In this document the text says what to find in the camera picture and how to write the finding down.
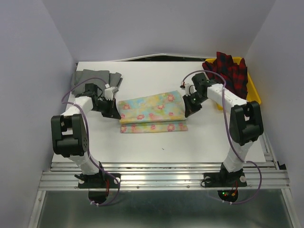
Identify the red black plaid skirt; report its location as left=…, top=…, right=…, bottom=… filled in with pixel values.
left=202, top=52, right=248, bottom=99

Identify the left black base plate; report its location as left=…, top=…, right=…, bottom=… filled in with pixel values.
left=74, top=172, right=121, bottom=189

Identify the pastel floral skirt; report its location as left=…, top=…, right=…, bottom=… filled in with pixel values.
left=118, top=91, right=188, bottom=133

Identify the grey pleated skirt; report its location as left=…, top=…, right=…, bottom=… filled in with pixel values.
left=71, top=69, right=123, bottom=97

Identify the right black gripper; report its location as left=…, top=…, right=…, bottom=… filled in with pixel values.
left=182, top=92, right=207, bottom=117

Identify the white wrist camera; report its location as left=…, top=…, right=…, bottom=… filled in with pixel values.
left=104, top=86, right=119, bottom=100
left=185, top=84, right=196, bottom=96

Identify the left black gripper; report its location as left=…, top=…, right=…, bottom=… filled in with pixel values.
left=91, top=97, right=121, bottom=119

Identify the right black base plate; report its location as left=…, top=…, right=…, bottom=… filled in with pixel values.
left=200, top=172, right=247, bottom=188

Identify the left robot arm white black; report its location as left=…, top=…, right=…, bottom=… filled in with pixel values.
left=51, top=83, right=121, bottom=188

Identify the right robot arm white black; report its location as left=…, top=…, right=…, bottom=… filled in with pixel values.
left=180, top=70, right=264, bottom=188

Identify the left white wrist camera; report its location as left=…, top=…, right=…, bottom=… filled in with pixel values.
left=104, top=86, right=119, bottom=100

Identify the aluminium rail frame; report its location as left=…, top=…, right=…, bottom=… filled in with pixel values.
left=28, top=135, right=301, bottom=228

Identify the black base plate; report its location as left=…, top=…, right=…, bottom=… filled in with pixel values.
left=200, top=172, right=247, bottom=188
left=74, top=172, right=121, bottom=189

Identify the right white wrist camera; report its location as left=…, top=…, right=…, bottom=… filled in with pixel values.
left=185, top=84, right=196, bottom=96

